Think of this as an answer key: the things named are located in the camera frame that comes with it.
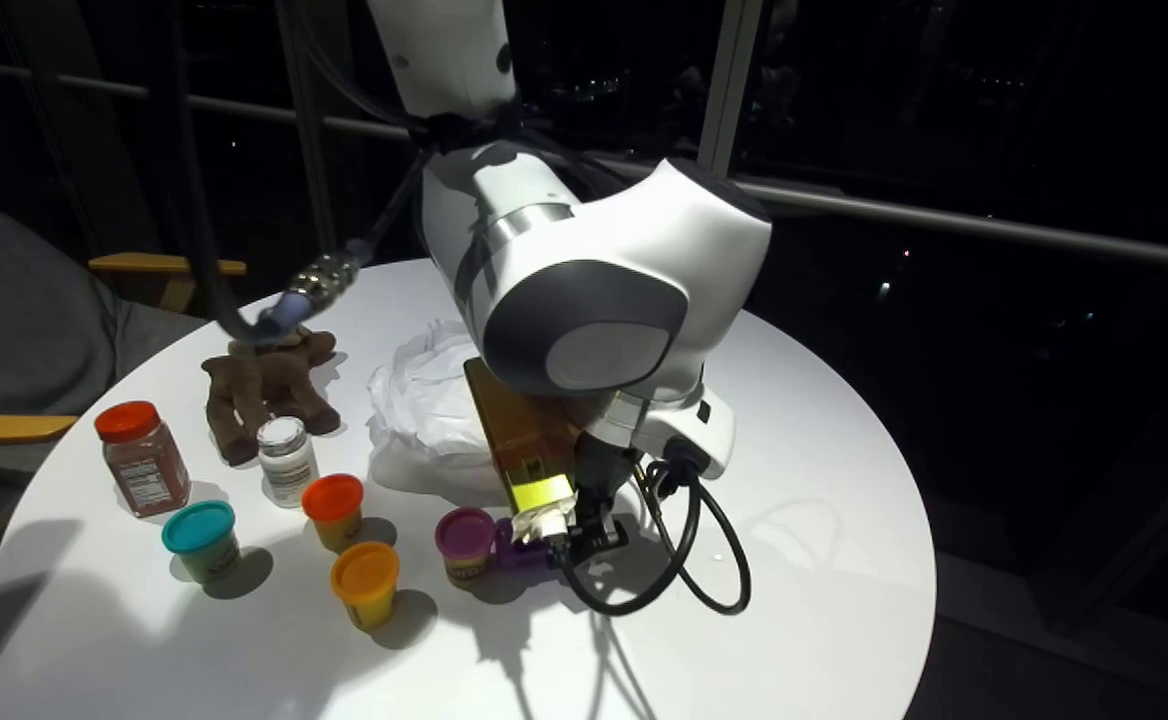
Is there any wooden chair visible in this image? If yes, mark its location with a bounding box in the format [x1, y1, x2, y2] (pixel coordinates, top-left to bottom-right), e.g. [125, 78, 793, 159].
[0, 214, 201, 416]

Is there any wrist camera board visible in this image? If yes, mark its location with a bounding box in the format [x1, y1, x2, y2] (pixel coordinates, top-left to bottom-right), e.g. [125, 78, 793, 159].
[462, 360, 578, 543]

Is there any red-lid spice jar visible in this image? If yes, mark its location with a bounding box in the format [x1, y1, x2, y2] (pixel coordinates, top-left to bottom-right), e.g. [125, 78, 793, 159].
[96, 402, 187, 518]

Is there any purple dough tub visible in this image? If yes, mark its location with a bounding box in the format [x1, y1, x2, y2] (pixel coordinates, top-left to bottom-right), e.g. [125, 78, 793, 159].
[493, 519, 557, 577]

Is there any white plastic bag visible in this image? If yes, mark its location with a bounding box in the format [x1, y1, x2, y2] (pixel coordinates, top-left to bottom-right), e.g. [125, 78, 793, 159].
[367, 321, 502, 509]

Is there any white-lid small bottle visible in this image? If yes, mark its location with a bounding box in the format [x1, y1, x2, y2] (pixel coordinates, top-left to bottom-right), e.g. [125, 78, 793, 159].
[255, 416, 316, 483]

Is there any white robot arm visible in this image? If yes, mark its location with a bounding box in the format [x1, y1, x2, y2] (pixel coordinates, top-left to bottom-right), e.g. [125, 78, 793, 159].
[362, 0, 773, 543]

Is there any metal window railing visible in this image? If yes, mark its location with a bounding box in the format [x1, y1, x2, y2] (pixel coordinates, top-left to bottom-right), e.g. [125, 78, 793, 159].
[0, 0, 1168, 276]

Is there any black looped cable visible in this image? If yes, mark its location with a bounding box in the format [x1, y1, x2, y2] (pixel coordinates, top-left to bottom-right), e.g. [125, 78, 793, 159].
[558, 446, 756, 620]

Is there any yellow-lid dough tub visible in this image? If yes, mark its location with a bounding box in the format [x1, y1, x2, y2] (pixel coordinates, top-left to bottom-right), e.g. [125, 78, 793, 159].
[326, 541, 401, 627]

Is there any teal-lid dough tub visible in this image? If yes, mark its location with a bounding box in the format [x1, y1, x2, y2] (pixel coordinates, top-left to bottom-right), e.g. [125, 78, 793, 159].
[158, 501, 239, 584]

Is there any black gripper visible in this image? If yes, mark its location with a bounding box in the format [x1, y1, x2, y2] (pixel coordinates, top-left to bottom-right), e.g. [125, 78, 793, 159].
[563, 435, 640, 562]

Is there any brown plush dog toy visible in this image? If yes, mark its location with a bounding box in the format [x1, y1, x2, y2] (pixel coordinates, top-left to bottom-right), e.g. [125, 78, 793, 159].
[203, 331, 339, 464]

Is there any pink-lid dough tub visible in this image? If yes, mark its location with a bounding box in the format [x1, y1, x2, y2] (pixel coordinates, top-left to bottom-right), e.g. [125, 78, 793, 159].
[437, 509, 496, 577]

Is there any orange-lid dough tub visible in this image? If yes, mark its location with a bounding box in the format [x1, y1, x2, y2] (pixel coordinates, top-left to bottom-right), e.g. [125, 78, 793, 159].
[298, 476, 362, 553]

